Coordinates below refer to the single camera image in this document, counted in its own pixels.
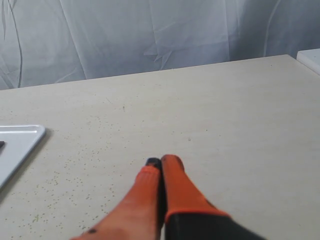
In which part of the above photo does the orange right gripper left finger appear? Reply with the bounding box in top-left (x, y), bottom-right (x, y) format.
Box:
top-left (74, 157), bottom-right (162, 240)

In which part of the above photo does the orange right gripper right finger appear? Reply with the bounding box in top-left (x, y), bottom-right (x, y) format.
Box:
top-left (161, 154), bottom-right (257, 240)

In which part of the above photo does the white rectangular plastic tray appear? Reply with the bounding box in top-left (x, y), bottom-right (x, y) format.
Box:
top-left (0, 125), bottom-right (46, 188)

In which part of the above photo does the grey fabric backdrop curtain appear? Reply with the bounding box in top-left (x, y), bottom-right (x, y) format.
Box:
top-left (0, 0), bottom-right (320, 90)

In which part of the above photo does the white side table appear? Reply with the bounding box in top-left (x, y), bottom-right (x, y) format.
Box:
top-left (296, 48), bottom-right (320, 75)

